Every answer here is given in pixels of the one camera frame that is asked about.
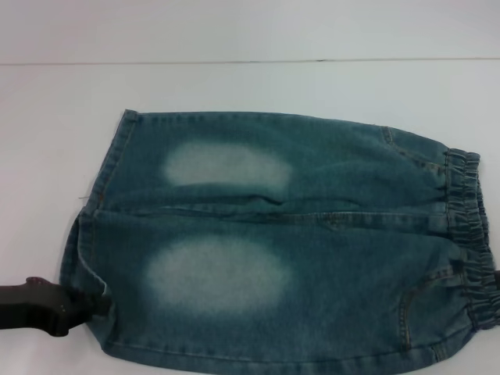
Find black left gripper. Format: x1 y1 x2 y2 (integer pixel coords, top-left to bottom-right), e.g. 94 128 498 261
0 276 111 338

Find blue denim shorts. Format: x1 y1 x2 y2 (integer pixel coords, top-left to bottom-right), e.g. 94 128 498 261
58 109 500 375

